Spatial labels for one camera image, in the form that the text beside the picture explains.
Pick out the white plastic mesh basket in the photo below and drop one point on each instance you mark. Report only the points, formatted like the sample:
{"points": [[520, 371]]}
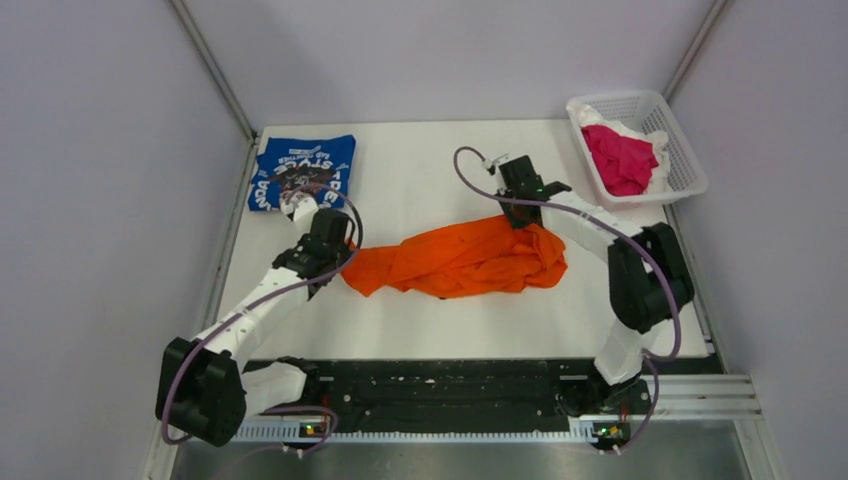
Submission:
{"points": [[647, 114]]}

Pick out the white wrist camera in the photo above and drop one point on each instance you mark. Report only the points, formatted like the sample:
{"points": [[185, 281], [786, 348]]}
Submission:
{"points": [[299, 210], [493, 162]]}

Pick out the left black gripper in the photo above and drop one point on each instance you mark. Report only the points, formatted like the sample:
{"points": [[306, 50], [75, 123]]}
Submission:
{"points": [[344, 248]]}

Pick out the orange t-shirt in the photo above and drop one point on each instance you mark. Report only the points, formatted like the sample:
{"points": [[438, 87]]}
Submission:
{"points": [[462, 260]]}

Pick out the pink t-shirt in basket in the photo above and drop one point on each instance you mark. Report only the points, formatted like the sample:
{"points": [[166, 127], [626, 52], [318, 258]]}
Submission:
{"points": [[625, 164]]}

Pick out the blue folded printed t-shirt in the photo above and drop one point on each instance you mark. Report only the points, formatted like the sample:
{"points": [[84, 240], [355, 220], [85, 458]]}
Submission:
{"points": [[321, 168]]}

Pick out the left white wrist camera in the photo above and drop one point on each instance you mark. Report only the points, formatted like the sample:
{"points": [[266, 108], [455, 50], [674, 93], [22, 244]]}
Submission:
{"points": [[299, 210]]}

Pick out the right aluminium frame post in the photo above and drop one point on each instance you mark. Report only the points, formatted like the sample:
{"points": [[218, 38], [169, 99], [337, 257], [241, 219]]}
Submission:
{"points": [[713, 17]]}

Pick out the left aluminium frame post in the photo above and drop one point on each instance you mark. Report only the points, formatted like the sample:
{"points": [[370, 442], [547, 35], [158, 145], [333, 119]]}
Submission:
{"points": [[212, 67]]}

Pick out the white slotted cable duct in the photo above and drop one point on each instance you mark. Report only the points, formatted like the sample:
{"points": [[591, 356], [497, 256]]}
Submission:
{"points": [[292, 432]]}

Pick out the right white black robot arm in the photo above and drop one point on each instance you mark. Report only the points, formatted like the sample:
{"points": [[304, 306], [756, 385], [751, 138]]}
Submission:
{"points": [[649, 281]]}

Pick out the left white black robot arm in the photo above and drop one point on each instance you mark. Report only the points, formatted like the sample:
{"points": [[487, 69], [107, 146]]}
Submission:
{"points": [[206, 389]]}

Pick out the aluminium frame post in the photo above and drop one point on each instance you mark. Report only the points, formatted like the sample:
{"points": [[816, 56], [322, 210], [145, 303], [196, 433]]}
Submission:
{"points": [[212, 67], [713, 17]]}

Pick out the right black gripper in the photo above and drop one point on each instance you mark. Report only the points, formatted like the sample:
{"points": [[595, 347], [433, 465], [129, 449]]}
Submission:
{"points": [[515, 221]]}

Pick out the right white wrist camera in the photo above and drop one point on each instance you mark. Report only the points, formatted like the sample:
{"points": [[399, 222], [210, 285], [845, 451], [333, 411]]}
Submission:
{"points": [[493, 162]]}

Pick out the white cloth in basket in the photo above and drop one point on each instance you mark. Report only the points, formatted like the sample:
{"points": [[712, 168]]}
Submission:
{"points": [[656, 146]]}

